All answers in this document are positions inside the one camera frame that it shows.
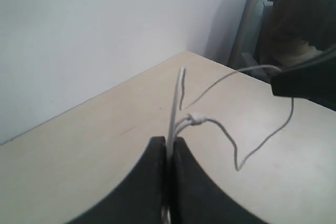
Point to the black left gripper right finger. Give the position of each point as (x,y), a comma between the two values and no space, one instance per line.
(196,198)

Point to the person in brown sweater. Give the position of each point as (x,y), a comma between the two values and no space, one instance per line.
(296,31)

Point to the grey partition post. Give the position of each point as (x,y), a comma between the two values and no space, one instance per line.
(242,30)

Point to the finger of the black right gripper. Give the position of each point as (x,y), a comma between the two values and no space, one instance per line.
(313,80)

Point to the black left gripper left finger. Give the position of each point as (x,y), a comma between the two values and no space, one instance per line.
(140,196)

